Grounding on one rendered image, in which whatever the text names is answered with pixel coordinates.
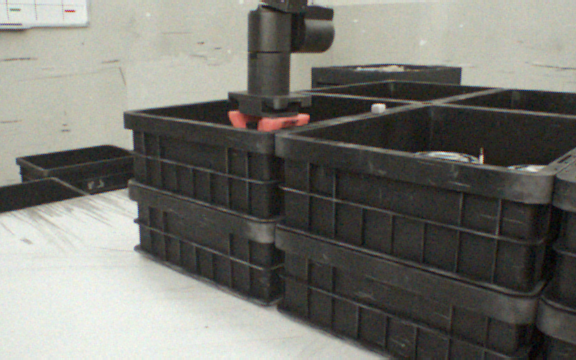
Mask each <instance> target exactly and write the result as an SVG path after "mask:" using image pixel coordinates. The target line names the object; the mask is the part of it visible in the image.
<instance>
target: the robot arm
mask: <svg viewBox="0 0 576 360"><path fill-rule="evenodd" d="M258 1H261V2H263V3H265V4H268V5H263V4H259V5H258V8H257V9H256V11H249V13H248V49H247V50H248V53H247V91H236V92H227V101H238V102H239V110H237V111H229V112H228V116H229V119H230V121H232V123H233V125H234V126H235V127H242V128H247V126H246V123H247V122H254V121H259V130H274V129H280V127H288V126H296V125H303V124H307V122H308V119H309V115H306V114H299V112H298V105H300V107H307V106H310V98H312V96H310V95H302V94H293V93H290V67H291V53H323V52H325V51H328V50H329V49H330V47H331V46H332V44H333V41H334V37H335V28H334V23H333V17H334V10H333V8H331V7H329V6H327V5H326V6H325V5H322V4H320V3H317V2H315V1H314V0H312V1H309V0H258ZM250 52H252V53H250ZM274 111H276V112H274Z"/></svg>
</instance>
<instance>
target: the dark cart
mask: <svg viewBox="0 0 576 360"><path fill-rule="evenodd" d="M393 65H396V66H397V67H401V66H404V67H405V66H406V67H407V68H409V70H412V71H398V72H383V70H362V69H363V68H379V67H380V66H385V67H388V66H393ZM358 67H361V69H356V68H358ZM349 68H352V69H349ZM461 72H462V67H443V66H436V65H417V64H391V63H386V64H366V65H346V66H326V67H312V88H321V87H330V86H340V85H349V84H358V83H368V82H377V81H386V80H397V81H416V82H424V83H434V84H453V85H460V83H461Z"/></svg>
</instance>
